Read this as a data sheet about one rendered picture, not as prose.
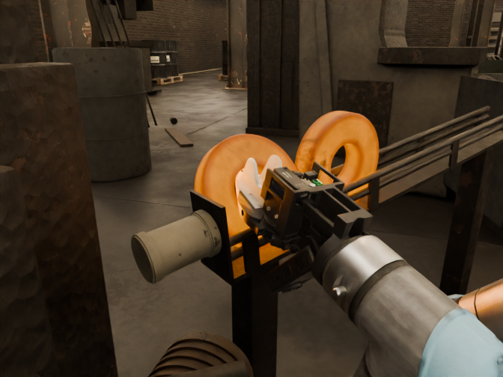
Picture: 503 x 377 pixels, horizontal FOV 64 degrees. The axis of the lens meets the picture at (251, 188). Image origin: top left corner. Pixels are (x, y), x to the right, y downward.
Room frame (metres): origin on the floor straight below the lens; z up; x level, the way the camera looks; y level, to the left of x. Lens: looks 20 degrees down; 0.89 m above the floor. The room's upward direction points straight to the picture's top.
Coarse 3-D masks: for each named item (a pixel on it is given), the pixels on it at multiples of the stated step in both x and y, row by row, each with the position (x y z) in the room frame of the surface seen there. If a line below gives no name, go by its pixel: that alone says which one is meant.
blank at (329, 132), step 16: (336, 112) 0.60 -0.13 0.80; (352, 112) 0.60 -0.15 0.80; (320, 128) 0.57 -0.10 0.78; (336, 128) 0.57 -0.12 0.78; (352, 128) 0.59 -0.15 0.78; (368, 128) 0.61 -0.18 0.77; (304, 144) 0.56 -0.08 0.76; (320, 144) 0.55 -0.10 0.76; (336, 144) 0.57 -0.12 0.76; (352, 144) 0.60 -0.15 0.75; (368, 144) 0.61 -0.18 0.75; (304, 160) 0.55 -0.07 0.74; (320, 160) 0.55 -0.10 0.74; (352, 160) 0.62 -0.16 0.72; (368, 160) 0.62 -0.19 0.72; (320, 176) 0.55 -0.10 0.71; (352, 176) 0.60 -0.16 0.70; (352, 192) 0.60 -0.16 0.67
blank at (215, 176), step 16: (224, 144) 0.52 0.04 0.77; (240, 144) 0.53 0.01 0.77; (256, 144) 0.54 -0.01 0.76; (272, 144) 0.56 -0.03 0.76; (208, 160) 0.50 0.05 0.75; (224, 160) 0.51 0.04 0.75; (240, 160) 0.52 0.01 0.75; (256, 160) 0.53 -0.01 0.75; (288, 160) 0.56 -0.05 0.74; (208, 176) 0.48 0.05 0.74; (224, 176) 0.49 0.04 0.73; (208, 192) 0.47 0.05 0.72; (224, 192) 0.48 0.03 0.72; (240, 224) 0.47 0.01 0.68
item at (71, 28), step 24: (48, 0) 4.24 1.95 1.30; (72, 0) 4.12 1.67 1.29; (240, 0) 8.95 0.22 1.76; (456, 0) 16.93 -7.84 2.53; (48, 24) 4.19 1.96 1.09; (72, 24) 4.08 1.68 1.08; (240, 24) 8.95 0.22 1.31; (456, 24) 16.87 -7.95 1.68; (48, 48) 4.14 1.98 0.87; (240, 48) 8.95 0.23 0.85; (240, 72) 8.95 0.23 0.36
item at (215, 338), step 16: (192, 336) 0.43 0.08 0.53; (208, 336) 0.44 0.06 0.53; (176, 352) 0.41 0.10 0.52; (192, 352) 0.41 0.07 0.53; (208, 352) 0.41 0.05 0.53; (224, 352) 0.41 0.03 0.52; (240, 352) 0.43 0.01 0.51; (160, 368) 0.39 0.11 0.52; (176, 368) 0.38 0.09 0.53; (192, 368) 0.38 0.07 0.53
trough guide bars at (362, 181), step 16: (480, 112) 0.93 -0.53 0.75; (432, 128) 0.82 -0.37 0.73; (464, 128) 0.90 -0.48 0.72; (480, 128) 0.81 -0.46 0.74; (496, 128) 0.86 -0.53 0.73; (400, 144) 0.75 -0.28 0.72; (416, 144) 0.79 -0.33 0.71; (448, 144) 0.73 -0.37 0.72; (464, 144) 0.77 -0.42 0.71; (384, 160) 0.72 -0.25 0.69; (400, 160) 0.65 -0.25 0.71; (416, 160) 0.67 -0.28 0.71; (432, 160) 0.70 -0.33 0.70; (336, 176) 0.65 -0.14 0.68; (368, 176) 0.59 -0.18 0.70; (400, 176) 0.64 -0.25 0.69; (368, 192) 0.59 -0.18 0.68; (368, 208) 0.60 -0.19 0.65; (240, 240) 0.44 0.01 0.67; (256, 240) 0.45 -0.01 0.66; (240, 256) 0.44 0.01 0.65; (256, 256) 0.45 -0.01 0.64; (256, 272) 0.45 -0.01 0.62
